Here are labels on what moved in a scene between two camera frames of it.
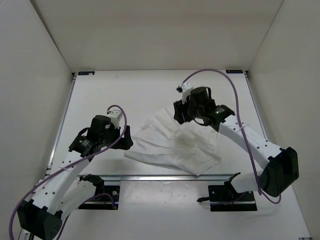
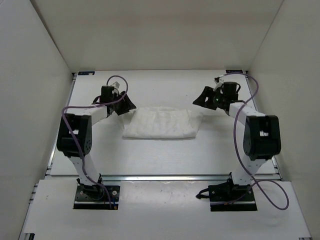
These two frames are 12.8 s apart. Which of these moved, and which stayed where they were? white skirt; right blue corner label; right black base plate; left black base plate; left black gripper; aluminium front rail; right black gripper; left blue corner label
Moved: white skirt; right black gripper; left black gripper
Stayed: left blue corner label; right black base plate; right blue corner label; aluminium front rail; left black base plate
